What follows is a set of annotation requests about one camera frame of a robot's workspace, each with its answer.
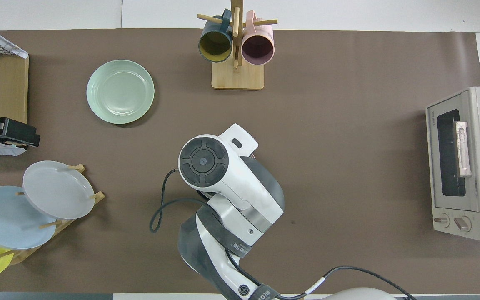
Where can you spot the green plate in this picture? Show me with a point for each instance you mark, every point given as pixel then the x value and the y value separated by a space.
pixel 120 91

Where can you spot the grey plate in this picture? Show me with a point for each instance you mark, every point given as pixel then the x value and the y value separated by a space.
pixel 54 189

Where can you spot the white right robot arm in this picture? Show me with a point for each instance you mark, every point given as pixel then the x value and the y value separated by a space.
pixel 231 183

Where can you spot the dark teal mug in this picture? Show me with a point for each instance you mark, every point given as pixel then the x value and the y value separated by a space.
pixel 215 46

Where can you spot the wooden mug tree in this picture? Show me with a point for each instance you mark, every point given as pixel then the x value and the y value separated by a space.
pixel 238 77

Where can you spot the brown table mat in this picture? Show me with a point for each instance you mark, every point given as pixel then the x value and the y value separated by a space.
pixel 348 125

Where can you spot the wooden plate rack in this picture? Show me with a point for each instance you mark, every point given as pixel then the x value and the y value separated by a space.
pixel 52 224

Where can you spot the pink ribbed mug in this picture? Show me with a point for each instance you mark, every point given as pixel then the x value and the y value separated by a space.
pixel 258 49

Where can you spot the light blue plate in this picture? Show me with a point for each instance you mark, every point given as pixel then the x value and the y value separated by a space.
pixel 6 218

